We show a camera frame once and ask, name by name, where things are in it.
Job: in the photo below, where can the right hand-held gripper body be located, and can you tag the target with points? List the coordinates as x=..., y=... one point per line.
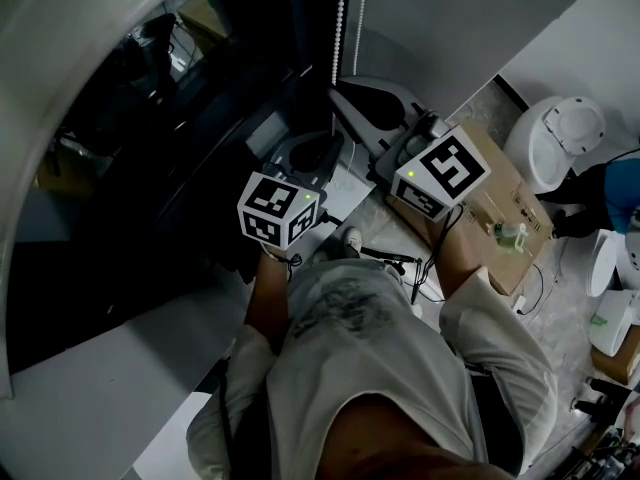
x=450, y=168

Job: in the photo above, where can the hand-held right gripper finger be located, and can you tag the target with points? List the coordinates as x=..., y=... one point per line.
x=395, y=93
x=357, y=135

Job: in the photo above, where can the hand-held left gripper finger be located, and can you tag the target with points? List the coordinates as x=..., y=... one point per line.
x=282, y=160
x=332, y=160

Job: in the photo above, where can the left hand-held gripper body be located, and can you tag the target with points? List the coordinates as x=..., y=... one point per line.
x=272, y=208

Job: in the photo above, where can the white roller blind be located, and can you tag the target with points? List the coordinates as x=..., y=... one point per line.
x=30, y=118

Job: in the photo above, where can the person's right forearm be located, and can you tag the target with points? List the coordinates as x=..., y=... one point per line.
x=455, y=263

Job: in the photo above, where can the person's left forearm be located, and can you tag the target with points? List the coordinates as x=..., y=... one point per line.
x=267, y=298

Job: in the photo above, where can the large cardboard box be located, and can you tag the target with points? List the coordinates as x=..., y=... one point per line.
x=500, y=188

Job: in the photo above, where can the person's white shoe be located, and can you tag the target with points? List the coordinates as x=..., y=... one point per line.
x=353, y=239

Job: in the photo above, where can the clear plastic bottle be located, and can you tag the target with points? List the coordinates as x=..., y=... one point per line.
x=506, y=229

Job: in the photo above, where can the white toilet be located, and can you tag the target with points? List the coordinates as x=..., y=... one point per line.
x=530, y=143

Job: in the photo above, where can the black rod tool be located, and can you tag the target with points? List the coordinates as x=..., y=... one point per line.
x=387, y=256

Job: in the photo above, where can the white power strip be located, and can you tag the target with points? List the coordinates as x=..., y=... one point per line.
x=520, y=304

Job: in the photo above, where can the white toilet lid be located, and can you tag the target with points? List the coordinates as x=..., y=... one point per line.
x=602, y=263

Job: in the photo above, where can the person's white shirt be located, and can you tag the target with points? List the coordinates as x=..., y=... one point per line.
x=360, y=368

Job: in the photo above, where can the white ceramic tank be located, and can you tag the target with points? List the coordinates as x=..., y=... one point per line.
x=615, y=318

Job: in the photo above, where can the white window sill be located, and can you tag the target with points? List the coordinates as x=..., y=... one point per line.
x=125, y=393

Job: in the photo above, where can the small brown box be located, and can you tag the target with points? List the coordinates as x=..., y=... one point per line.
x=622, y=365

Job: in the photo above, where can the person's bare chest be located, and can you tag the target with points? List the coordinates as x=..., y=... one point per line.
x=400, y=443

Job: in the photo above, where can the black equipment pile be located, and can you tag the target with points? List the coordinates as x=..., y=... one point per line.
x=607, y=408

